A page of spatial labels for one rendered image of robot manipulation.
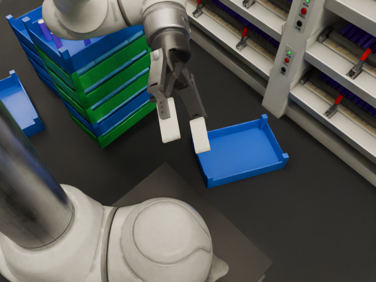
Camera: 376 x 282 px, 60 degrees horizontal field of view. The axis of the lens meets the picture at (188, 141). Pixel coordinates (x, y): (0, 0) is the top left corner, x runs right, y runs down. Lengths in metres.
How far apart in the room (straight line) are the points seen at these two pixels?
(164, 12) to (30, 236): 0.44
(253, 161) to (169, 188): 0.46
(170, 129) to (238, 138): 0.78
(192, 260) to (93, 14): 0.47
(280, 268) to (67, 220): 0.75
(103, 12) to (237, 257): 0.60
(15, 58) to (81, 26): 1.10
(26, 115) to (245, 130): 0.89
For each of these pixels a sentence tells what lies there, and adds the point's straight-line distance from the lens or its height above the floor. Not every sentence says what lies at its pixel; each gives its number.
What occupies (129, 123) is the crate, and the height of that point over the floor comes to 0.03.
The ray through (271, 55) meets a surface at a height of 0.19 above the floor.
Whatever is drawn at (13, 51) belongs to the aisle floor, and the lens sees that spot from 1.80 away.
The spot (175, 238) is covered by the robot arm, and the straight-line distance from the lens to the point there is 0.54.
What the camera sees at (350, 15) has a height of 0.53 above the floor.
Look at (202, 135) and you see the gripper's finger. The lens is 0.64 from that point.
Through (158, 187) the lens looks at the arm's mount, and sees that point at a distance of 0.87.
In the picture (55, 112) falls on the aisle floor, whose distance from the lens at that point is 1.45.
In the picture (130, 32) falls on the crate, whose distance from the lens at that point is 1.05.
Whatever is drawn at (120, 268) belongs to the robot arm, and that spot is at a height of 0.50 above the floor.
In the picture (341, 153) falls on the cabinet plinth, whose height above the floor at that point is 0.03.
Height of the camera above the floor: 1.06
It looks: 57 degrees down
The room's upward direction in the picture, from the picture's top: straight up
